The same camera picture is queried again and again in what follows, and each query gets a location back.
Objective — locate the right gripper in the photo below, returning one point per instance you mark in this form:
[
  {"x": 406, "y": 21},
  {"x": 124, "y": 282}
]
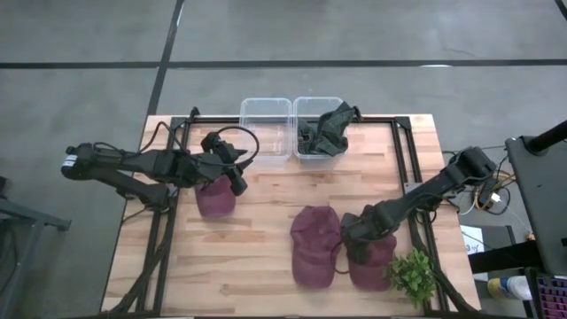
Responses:
[{"x": 370, "y": 226}]

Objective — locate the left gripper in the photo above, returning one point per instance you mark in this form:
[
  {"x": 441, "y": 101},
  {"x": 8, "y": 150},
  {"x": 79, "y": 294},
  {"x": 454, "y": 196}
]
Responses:
[{"x": 215, "y": 164}]

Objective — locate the red baseball cap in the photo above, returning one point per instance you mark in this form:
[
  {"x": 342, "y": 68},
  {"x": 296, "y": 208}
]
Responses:
[
  {"x": 376, "y": 270},
  {"x": 314, "y": 252},
  {"x": 215, "y": 201}
]

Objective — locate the green baseball cap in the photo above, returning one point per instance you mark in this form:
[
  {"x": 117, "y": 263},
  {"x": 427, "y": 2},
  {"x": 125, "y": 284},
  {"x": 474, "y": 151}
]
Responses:
[{"x": 328, "y": 133}]

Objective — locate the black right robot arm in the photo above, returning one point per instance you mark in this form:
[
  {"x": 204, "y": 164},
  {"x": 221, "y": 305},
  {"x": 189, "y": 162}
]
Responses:
[{"x": 425, "y": 195}]

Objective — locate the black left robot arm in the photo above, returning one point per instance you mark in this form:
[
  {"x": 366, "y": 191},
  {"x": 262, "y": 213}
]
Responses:
[{"x": 133, "y": 161}]

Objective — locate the clear plastic bin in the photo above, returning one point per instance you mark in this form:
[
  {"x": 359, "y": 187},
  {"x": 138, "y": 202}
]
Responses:
[
  {"x": 316, "y": 104},
  {"x": 266, "y": 133}
]

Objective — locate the small green artificial plant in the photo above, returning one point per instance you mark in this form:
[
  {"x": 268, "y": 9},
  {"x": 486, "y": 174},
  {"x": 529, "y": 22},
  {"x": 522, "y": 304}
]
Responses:
[{"x": 412, "y": 277}]

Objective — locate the white paper sheet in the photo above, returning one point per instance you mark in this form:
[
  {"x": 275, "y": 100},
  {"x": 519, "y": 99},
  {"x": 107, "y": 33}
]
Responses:
[{"x": 471, "y": 241}]

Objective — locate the white bottle with yellow label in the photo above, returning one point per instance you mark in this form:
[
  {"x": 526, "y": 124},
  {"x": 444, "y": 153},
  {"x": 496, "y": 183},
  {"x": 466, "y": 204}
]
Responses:
[{"x": 509, "y": 288}]

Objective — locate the backlit computer keyboard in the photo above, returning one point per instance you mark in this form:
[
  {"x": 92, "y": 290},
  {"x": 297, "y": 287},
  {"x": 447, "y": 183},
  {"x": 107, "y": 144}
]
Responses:
[{"x": 553, "y": 297}]

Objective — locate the grey metal stand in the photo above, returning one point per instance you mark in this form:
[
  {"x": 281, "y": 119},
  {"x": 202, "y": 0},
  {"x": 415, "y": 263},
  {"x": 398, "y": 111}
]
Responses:
[{"x": 26, "y": 217}]

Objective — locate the black round pole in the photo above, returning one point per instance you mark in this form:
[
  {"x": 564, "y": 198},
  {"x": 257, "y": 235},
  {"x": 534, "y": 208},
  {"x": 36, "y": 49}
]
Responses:
[{"x": 549, "y": 135}]

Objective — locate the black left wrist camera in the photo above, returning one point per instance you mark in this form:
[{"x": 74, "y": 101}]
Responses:
[{"x": 212, "y": 142}]

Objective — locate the black aluminium table frame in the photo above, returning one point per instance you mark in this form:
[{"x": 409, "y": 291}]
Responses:
[{"x": 208, "y": 120}]

